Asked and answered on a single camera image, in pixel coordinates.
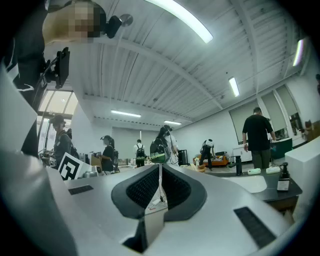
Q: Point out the wooden coffee table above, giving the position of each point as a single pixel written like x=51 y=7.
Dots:
x=201 y=170

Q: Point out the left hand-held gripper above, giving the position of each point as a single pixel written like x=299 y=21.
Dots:
x=70 y=166

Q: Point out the orange sofa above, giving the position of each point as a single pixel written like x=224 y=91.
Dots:
x=222 y=160

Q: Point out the black white soap dispenser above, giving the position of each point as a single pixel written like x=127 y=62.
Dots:
x=283 y=183

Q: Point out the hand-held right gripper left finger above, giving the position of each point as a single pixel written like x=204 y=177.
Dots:
x=95 y=212

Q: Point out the green soap dish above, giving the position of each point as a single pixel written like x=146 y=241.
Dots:
x=254 y=171

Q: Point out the ceiling light strip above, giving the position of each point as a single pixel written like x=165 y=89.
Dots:
x=172 y=122
x=126 y=113
x=234 y=86
x=298 y=52
x=190 y=22

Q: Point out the person's black printed shirt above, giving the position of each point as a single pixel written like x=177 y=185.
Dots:
x=27 y=50

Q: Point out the white sideboard cabinet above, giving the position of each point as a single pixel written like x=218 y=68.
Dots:
x=242 y=153

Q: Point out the black head-worn camera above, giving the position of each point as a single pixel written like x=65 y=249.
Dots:
x=113 y=26

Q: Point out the black faucet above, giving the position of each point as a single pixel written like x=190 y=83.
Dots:
x=239 y=165

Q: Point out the black green dome backpack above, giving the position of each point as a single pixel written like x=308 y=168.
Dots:
x=157 y=150

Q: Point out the person's head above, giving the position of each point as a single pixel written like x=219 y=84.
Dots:
x=62 y=27

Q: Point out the white dome backpack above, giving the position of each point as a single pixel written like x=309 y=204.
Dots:
x=210 y=143

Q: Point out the white sink basin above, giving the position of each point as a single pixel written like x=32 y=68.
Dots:
x=250 y=183

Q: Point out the dark green tub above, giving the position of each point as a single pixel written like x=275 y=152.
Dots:
x=283 y=147

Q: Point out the pale blue soap dish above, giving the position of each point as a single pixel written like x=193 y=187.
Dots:
x=272 y=170

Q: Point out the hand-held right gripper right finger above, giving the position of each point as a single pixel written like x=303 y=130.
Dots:
x=215 y=232

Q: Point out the black mini fridge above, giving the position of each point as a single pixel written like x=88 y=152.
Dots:
x=183 y=157

